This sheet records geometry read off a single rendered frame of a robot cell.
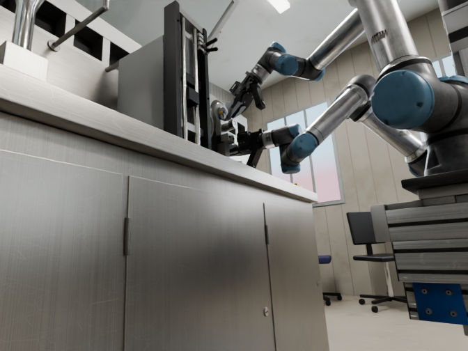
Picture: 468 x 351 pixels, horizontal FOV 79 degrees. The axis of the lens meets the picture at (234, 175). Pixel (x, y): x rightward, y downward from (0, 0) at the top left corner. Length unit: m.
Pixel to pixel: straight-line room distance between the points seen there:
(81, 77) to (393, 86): 1.04
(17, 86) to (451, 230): 0.79
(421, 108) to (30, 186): 0.67
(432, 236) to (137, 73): 1.03
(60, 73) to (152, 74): 0.33
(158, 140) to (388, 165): 3.55
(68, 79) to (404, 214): 1.14
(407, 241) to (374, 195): 3.12
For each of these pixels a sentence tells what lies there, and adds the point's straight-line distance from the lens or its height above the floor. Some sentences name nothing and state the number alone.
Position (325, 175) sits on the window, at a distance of 4.09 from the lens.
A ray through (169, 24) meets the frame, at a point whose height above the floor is 1.36.
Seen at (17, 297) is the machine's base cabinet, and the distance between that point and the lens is 0.40.
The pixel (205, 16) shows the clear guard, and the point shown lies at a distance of 1.75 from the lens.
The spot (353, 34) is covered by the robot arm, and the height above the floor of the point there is 1.35.
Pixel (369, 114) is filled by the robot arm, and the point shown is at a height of 1.18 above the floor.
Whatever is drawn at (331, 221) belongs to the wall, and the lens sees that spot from 4.04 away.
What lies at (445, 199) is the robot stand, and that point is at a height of 0.77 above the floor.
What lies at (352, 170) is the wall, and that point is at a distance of 4.00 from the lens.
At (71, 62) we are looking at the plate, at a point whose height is 1.38.
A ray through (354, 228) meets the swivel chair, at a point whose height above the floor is 0.78.
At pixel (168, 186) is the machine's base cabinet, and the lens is 0.54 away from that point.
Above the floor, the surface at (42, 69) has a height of 1.14.
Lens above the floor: 0.70
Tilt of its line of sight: 13 degrees up
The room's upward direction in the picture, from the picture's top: 3 degrees counter-clockwise
